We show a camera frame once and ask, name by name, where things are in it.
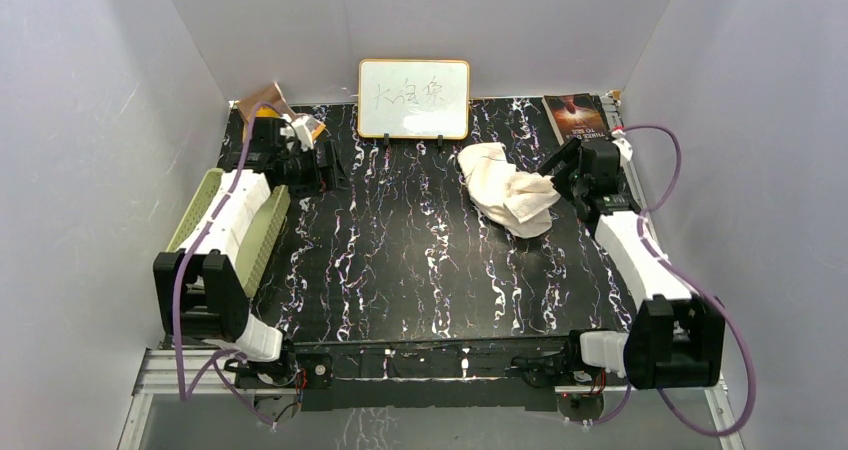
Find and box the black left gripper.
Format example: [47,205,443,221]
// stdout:
[280,143,353,200]

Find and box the white towel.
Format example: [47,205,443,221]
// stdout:
[457,142,560,239]

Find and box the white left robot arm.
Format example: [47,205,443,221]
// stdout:
[153,114,347,386]

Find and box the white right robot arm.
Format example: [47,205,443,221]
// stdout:
[539,138,725,390]

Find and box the dark paperback book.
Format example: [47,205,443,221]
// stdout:
[542,93,611,145]

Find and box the brown and yellow cloth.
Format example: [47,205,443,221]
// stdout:
[235,82,326,140]

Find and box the small framed whiteboard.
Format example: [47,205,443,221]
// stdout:
[357,59,471,140]

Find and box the green perforated plastic basket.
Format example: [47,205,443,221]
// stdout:
[166,168,290,298]

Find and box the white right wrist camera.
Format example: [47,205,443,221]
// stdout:
[610,126,633,167]

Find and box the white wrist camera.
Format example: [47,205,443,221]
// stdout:
[610,126,633,167]
[280,114,324,151]

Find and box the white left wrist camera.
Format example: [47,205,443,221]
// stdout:
[280,114,324,151]

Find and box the aluminium base frame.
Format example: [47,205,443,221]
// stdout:
[119,350,743,449]

